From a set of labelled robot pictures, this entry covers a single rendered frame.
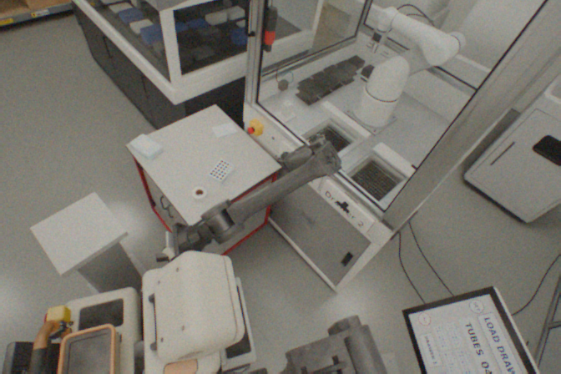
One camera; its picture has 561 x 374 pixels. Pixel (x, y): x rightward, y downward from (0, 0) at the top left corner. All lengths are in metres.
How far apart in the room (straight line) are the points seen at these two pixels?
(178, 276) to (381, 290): 1.82
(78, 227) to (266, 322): 1.20
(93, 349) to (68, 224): 0.61
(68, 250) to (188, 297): 0.93
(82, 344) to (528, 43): 1.48
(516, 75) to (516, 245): 2.37
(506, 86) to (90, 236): 1.57
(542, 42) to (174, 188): 1.45
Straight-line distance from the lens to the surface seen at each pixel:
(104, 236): 1.59
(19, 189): 2.94
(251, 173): 1.68
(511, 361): 1.23
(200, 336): 0.74
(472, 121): 1.04
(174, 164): 1.74
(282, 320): 2.18
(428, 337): 1.28
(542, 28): 0.93
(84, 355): 1.29
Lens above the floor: 2.11
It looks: 50 degrees down
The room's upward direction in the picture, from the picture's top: 12 degrees clockwise
